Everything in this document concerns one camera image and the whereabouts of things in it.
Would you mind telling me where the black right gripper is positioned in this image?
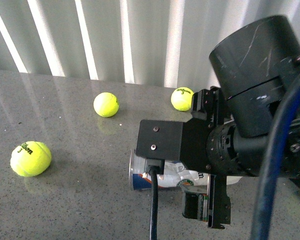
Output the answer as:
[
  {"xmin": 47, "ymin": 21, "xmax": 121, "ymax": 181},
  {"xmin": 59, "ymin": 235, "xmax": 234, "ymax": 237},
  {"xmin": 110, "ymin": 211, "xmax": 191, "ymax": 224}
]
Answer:
[{"xmin": 180, "ymin": 87, "xmax": 240, "ymax": 229}]

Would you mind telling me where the clear Wilson tennis ball can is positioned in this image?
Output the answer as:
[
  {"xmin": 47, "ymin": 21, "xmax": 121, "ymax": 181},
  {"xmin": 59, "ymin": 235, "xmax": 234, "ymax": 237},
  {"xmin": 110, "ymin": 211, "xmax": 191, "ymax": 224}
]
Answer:
[{"xmin": 128, "ymin": 149, "xmax": 243, "ymax": 191}]

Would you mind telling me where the Wilson 3 tennis ball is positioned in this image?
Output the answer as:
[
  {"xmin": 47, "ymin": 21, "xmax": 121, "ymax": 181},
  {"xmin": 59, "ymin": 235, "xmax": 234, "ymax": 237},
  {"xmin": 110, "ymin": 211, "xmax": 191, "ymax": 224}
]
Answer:
[{"xmin": 170, "ymin": 87, "xmax": 194, "ymax": 112}]

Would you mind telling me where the plain yellow tennis ball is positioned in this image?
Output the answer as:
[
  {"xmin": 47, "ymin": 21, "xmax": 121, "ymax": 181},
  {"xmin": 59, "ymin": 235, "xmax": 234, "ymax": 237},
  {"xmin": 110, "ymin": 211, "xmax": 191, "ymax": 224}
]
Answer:
[{"xmin": 93, "ymin": 92, "xmax": 120, "ymax": 118}]

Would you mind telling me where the tennis ball far left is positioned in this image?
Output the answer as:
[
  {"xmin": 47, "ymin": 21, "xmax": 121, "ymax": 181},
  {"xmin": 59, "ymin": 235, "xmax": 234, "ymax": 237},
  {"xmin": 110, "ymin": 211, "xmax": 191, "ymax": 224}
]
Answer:
[{"xmin": 10, "ymin": 141, "xmax": 52, "ymax": 177}]

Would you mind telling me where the white pleated curtain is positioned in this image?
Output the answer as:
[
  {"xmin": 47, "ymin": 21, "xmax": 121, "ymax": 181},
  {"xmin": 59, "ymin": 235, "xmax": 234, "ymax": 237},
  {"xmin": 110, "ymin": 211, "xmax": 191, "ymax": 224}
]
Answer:
[{"xmin": 0, "ymin": 0, "xmax": 300, "ymax": 89}]

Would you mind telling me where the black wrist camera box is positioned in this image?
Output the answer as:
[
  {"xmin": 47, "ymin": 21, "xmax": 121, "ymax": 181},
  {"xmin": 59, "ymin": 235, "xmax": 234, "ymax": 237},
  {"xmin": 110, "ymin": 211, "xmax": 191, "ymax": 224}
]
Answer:
[{"xmin": 135, "ymin": 119, "xmax": 184, "ymax": 162}]

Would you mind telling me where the black camera cable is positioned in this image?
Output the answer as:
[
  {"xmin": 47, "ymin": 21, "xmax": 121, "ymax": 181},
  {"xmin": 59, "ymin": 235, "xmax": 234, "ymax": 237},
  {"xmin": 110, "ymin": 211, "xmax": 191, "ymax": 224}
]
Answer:
[{"xmin": 147, "ymin": 165, "xmax": 159, "ymax": 240}]

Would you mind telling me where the blue cable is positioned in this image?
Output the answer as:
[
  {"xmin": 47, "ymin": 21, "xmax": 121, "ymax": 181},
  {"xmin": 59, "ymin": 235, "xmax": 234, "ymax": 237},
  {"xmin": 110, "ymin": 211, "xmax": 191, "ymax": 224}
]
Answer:
[{"xmin": 249, "ymin": 65, "xmax": 300, "ymax": 240}]

